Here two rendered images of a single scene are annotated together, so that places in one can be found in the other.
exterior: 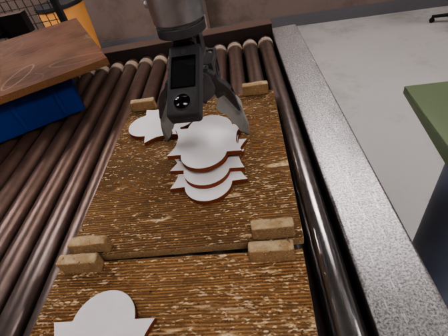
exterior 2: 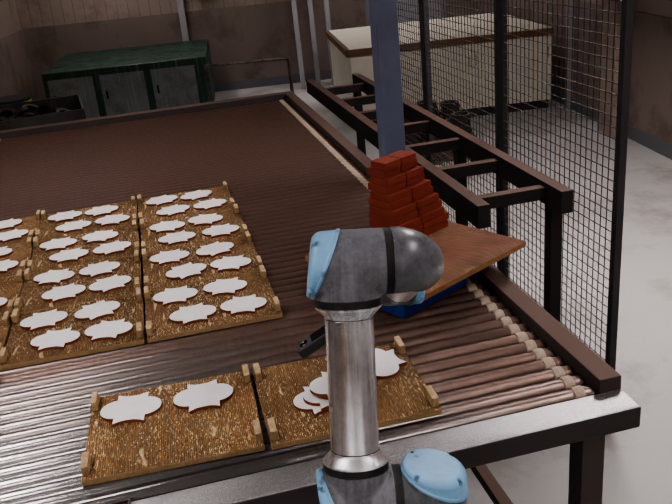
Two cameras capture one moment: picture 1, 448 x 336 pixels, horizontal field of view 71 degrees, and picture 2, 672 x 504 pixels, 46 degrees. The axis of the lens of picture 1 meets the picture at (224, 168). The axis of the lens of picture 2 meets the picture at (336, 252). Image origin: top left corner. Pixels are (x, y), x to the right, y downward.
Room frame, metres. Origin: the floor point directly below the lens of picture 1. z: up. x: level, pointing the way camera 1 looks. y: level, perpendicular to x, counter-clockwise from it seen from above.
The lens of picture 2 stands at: (-0.11, -1.57, 2.02)
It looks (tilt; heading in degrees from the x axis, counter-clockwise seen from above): 22 degrees down; 70
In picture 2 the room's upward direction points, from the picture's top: 6 degrees counter-clockwise
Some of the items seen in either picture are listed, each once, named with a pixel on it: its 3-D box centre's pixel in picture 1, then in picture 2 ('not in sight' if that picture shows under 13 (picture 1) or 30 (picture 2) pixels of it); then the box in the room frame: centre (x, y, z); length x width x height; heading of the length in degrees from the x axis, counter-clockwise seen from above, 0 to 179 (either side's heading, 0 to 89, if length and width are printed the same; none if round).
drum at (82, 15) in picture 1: (76, 39); not in sight; (3.51, 1.19, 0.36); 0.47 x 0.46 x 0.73; 163
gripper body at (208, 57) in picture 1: (191, 60); not in sight; (0.48, 0.01, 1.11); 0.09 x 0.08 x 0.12; 167
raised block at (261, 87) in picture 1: (255, 88); (431, 396); (0.64, -0.11, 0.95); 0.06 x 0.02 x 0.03; 80
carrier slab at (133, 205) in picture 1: (193, 158); (341, 390); (0.47, 0.05, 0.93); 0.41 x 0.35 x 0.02; 170
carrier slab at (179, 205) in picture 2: not in sight; (185, 202); (0.45, 1.80, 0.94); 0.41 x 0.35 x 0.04; 172
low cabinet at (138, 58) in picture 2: not in sight; (137, 85); (1.24, 8.63, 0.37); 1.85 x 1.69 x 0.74; 165
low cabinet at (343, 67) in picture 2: not in sight; (432, 67); (4.22, 6.47, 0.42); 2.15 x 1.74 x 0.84; 165
